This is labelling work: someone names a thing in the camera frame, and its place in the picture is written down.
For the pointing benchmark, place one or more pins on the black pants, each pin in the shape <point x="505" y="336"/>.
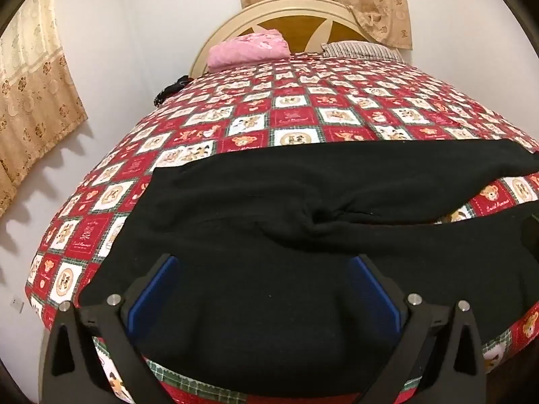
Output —
<point x="266" y="300"/>

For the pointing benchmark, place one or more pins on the beige curtain on side wall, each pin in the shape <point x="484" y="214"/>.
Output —
<point x="39" y="105"/>

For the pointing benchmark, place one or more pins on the red patchwork teddy bedspread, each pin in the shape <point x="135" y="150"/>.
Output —
<point x="301" y="100"/>

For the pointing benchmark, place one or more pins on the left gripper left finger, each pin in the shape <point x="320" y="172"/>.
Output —
<point x="72" y="370"/>

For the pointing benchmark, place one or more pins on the cream wooden headboard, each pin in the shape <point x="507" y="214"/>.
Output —
<point x="305" y="24"/>

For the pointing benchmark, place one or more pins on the pink folded blanket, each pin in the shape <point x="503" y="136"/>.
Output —
<point x="262" y="46"/>

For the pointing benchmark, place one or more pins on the black item beside bed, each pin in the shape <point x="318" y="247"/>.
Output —
<point x="171" y="90"/>

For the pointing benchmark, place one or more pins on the striped pillow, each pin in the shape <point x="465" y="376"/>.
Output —
<point x="354" y="49"/>

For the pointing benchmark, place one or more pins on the white wall socket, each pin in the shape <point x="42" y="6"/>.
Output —
<point x="17" y="304"/>

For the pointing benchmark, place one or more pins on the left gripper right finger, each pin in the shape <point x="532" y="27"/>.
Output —
<point x="439" y="343"/>

